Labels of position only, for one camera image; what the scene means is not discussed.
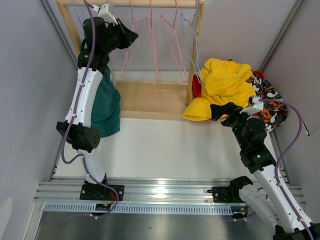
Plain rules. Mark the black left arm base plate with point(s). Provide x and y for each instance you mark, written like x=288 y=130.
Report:
x=115 y=192

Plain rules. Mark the wooden clothes rack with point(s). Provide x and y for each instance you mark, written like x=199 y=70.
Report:
x=167 y=98

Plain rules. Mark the aluminium mounting rail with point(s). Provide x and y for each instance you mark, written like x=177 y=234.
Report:
x=136 y=190

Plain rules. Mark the green shorts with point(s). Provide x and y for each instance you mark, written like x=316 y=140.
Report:
x=105 y=114

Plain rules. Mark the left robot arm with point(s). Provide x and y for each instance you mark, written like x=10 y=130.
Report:
x=79 y=137

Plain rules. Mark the pink wire hanger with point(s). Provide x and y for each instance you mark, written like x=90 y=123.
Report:
x=174 y=46

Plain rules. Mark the red plastic bin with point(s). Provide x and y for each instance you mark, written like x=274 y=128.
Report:
x=196 y=86

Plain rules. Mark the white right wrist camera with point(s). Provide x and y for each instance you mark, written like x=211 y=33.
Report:
x=255 y=105

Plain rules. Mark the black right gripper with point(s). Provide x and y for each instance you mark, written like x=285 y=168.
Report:
x=217 y=111

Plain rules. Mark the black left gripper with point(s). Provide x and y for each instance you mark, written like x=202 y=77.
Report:
x=123 y=31

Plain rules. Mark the orange camouflage shorts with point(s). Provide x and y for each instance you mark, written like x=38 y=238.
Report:
x=274 y=113

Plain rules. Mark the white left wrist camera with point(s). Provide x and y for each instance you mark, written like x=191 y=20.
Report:
x=105 y=12

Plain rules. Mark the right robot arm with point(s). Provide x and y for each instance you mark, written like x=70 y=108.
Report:
x=278 y=207

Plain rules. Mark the yellow shorts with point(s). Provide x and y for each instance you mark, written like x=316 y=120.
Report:
x=222 y=82

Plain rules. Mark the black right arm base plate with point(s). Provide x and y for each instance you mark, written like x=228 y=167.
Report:
x=222 y=194

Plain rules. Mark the slotted cable duct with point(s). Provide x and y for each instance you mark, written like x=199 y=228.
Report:
x=130 y=208

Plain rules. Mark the blue hanger with green shorts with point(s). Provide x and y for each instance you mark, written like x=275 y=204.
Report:
x=76 y=12

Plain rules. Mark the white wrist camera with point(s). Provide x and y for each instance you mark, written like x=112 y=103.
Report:
x=105 y=12
x=255 y=105

